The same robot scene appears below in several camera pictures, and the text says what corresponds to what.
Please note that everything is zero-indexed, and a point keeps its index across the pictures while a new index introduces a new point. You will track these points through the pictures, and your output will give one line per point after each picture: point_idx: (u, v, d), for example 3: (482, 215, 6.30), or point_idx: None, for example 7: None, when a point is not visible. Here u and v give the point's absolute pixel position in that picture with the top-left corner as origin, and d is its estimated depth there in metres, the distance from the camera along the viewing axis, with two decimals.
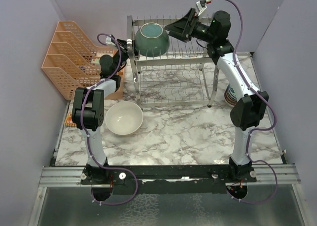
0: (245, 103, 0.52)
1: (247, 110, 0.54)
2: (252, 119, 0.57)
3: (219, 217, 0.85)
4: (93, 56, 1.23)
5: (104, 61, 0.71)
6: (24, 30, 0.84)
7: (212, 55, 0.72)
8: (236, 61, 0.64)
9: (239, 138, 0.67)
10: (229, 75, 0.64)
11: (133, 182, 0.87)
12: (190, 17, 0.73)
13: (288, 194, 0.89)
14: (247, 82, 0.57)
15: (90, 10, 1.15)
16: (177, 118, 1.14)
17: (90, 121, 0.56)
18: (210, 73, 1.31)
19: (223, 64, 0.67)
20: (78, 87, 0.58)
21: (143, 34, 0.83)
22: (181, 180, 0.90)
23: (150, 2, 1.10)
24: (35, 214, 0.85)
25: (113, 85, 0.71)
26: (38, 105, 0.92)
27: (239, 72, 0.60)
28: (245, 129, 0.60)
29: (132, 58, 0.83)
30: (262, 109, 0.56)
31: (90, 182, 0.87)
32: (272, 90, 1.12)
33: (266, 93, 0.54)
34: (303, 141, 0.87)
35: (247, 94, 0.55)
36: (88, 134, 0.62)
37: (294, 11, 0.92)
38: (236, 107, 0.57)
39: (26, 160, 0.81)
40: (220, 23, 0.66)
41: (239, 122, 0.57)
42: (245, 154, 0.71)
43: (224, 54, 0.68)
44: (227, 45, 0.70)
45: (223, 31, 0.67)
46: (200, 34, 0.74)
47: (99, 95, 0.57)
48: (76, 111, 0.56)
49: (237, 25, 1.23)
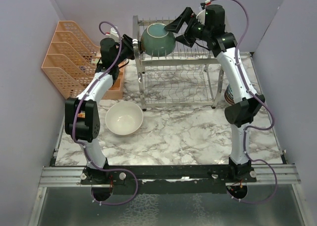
0: (242, 106, 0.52)
1: (243, 114, 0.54)
2: (246, 116, 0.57)
3: (219, 217, 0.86)
4: (93, 56, 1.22)
5: (105, 42, 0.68)
6: (24, 30, 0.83)
7: (213, 48, 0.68)
8: (237, 58, 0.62)
9: (235, 134, 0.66)
10: (229, 72, 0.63)
11: (133, 182, 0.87)
12: (185, 15, 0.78)
13: (288, 194, 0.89)
14: (246, 84, 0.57)
15: (90, 10, 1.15)
16: (177, 118, 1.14)
17: (82, 133, 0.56)
18: (210, 73, 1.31)
19: (224, 60, 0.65)
20: (69, 97, 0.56)
21: (149, 33, 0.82)
22: (181, 180, 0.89)
23: (150, 2, 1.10)
24: (35, 214, 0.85)
25: (109, 80, 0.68)
26: (37, 105, 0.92)
27: (240, 72, 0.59)
28: (240, 126, 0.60)
29: (136, 57, 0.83)
30: (256, 109, 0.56)
31: (90, 182, 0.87)
32: (272, 90, 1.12)
33: (263, 96, 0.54)
34: (303, 141, 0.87)
35: (245, 98, 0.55)
36: (84, 145, 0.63)
37: (294, 11, 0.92)
38: (232, 106, 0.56)
39: (26, 160, 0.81)
40: (213, 11, 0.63)
41: (234, 121, 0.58)
42: (244, 152, 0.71)
43: (226, 49, 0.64)
44: (228, 35, 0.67)
45: (218, 19, 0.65)
46: (197, 32, 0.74)
47: (90, 108, 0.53)
48: (68, 124, 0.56)
49: (237, 24, 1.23)
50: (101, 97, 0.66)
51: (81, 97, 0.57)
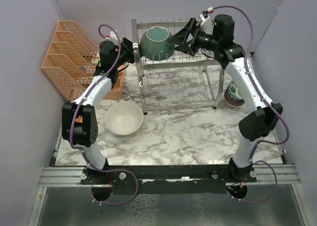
0: (258, 116, 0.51)
1: (259, 124, 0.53)
2: (262, 129, 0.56)
3: (219, 217, 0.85)
4: (93, 56, 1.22)
5: (104, 45, 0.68)
6: (24, 30, 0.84)
7: (220, 60, 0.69)
8: (247, 67, 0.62)
9: (244, 144, 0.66)
10: (240, 82, 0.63)
11: (133, 182, 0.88)
12: (191, 26, 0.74)
13: (289, 194, 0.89)
14: (259, 93, 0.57)
15: (91, 11, 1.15)
16: (177, 118, 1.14)
17: (79, 139, 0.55)
18: (210, 74, 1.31)
19: (233, 70, 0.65)
20: (66, 102, 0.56)
21: (149, 38, 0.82)
22: (181, 180, 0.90)
23: (150, 2, 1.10)
24: (35, 215, 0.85)
25: (108, 83, 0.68)
26: (37, 105, 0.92)
27: (252, 81, 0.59)
28: (254, 139, 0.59)
29: (137, 61, 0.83)
30: (274, 121, 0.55)
31: (90, 182, 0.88)
32: (272, 90, 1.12)
33: (280, 105, 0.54)
34: (303, 140, 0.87)
35: (260, 107, 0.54)
36: (82, 150, 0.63)
37: (294, 11, 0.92)
38: (246, 118, 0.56)
39: (26, 160, 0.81)
40: (223, 22, 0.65)
41: (249, 135, 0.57)
42: (249, 160, 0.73)
43: (234, 59, 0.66)
44: (236, 46, 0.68)
45: (227, 31, 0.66)
46: (204, 42, 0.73)
47: (87, 113, 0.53)
48: (66, 129, 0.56)
49: (237, 24, 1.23)
50: (99, 101, 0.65)
51: (79, 102, 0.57)
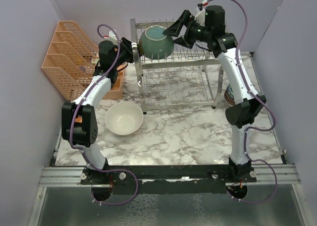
0: (243, 107, 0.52)
1: (244, 114, 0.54)
2: (247, 117, 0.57)
3: (219, 217, 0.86)
4: (93, 56, 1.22)
5: (103, 45, 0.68)
6: (24, 30, 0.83)
7: (213, 49, 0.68)
8: (238, 59, 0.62)
9: (237, 137, 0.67)
10: (230, 72, 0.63)
11: (133, 182, 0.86)
12: (184, 18, 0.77)
13: (288, 194, 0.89)
14: (247, 85, 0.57)
15: (90, 10, 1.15)
16: (177, 118, 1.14)
17: (80, 139, 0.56)
18: (210, 73, 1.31)
19: (224, 61, 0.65)
20: (66, 102, 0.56)
21: (148, 37, 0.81)
22: (181, 180, 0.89)
23: (150, 1, 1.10)
24: (35, 214, 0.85)
25: (107, 83, 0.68)
26: (37, 105, 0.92)
27: (241, 73, 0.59)
28: (241, 126, 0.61)
29: (136, 61, 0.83)
30: (257, 110, 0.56)
31: (90, 182, 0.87)
32: (272, 89, 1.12)
33: (264, 97, 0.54)
34: (303, 141, 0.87)
35: (246, 99, 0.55)
36: (82, 150, 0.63)
37: (294, 11, 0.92)
38: (232, 108, 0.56)
39: (26, 160, 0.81)
40: (213, 12, 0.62)
41: (234, 121, 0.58)
42: (244, 153, 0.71)
43: (226, 49, 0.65)
44: (228, 35, 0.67)
45: (218, 21, 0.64)
46: (197, 33, 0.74)
47: (87, 113, 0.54)
48: (65, 129, 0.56)
49: (237, 24, 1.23)
50: (99, 101, 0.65)
51: (79, 103, 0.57)
